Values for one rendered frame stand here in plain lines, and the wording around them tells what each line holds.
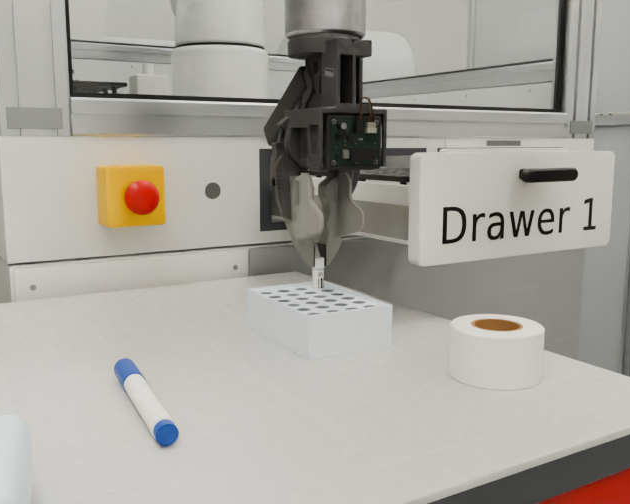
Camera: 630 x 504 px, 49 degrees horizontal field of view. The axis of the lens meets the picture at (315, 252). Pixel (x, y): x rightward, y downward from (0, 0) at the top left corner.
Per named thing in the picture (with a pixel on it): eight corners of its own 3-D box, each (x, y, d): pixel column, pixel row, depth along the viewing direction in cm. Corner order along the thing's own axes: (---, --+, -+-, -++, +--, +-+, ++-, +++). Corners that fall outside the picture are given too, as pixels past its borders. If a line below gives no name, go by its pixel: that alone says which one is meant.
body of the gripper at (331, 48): (316, 176, 60) (316, 32, 59) (273, 172, 68) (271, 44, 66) (389, 174, 64) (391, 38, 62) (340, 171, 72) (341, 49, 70)
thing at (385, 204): (588, 231, 83) (591, 180, 82) (420, 248, 70) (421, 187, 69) (385, 205, 117) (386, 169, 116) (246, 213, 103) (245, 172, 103)
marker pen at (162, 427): (181, 445, 41) (180, 420, 41) (154, 451, 41) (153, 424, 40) (135, 376, 54) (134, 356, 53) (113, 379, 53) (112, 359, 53)
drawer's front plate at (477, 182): (609, 245, 82) (616, 151, 81) (418, 267, 68) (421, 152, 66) (597, 243, 84) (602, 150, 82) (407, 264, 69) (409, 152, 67)
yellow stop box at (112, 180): (169, 225, 84) (167, 165, 83) (108, 229, 80) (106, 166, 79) (155, 221, 88) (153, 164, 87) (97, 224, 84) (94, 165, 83)
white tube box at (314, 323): (391, 346, 61) (392, 304, 61) (308, 360, 57) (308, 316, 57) (322, 316, 72) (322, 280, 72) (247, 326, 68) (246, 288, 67)
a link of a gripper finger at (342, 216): (348, 273, 65) (345, 174, 64) (317, 263, 71) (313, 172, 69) (376, 268, 67) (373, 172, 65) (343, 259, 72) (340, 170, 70)
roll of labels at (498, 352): (440, 383, 52) (441, 331, 51) (457, 357, 58) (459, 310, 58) (538, 396, 49) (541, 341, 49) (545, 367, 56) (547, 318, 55)
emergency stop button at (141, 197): (162, 214, 81) (160, 180, 80) (127, 216, 79) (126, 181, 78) (153, 212, 83) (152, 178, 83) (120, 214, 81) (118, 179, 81)
